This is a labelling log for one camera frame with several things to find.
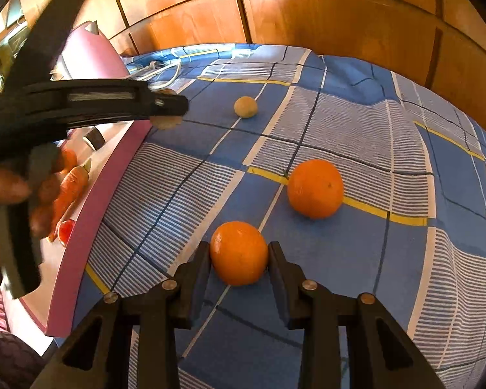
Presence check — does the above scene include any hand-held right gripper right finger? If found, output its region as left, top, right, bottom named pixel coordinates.
left=269, top=242, right=446, bottom=389

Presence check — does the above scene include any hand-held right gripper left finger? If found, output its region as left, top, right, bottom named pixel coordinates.
left=32, top=242, right=213, bottom=389

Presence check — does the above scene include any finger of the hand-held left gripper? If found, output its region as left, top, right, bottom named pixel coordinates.
left=32, top=80, right=189, bottom=132

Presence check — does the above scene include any orange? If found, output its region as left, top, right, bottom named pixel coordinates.
left=287, top=159, right=345, bottom=219
left=210, top=221, right=269, bottom=287

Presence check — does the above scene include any dark eggplant piece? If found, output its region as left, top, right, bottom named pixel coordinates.
left=83, top=127, right=104, bottom=150

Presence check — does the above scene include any pink shallow box tray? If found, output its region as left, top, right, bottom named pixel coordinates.
left=18, top=121, right=152, bottom=338

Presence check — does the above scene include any orange carrot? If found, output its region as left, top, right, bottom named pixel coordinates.
left=49, top=158, right=92, bottom=244

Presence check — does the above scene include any red tomato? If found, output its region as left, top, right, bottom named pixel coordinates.
left=58, top=219, right=77, bottom=248

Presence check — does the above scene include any person's left hand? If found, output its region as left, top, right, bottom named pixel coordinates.
left=0, top=150, right=67, bottom=270

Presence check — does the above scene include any pink electric kettle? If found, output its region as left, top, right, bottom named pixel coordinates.
left=59, top=22, right=130, bottom=82

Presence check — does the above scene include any blue plaid blanket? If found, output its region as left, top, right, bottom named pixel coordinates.
left=44, top=42, right=486, bottom=389

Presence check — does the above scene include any wooden wardrobe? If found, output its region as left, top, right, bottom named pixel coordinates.
left=8, top=0, right=486, bottom=147

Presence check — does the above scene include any dark patterned cloth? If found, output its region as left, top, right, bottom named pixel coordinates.
left=0, top=330, right=49, bottom=389

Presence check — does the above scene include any white power cord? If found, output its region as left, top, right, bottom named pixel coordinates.
left=132, top=59, right=183, bottom=90

